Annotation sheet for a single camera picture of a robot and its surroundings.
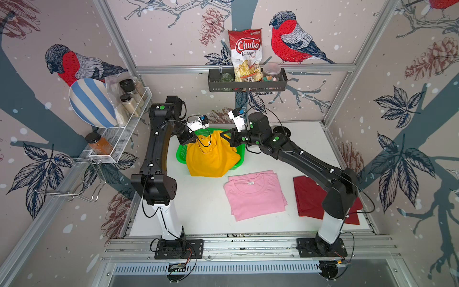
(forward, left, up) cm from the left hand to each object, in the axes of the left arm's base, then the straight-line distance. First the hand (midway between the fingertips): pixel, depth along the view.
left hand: (194, 133), depth 81 cm
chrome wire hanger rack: (-27, +34, +9) cm, 44 cm away
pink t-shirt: (-19, -29, -26) cm, 43 cm away
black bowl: (+22, -49, -21) cm, 57 cm away
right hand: (-4, -13, +4) cm, 14 cm away
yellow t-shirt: (-9, -8, -6) cm, 13 cm away
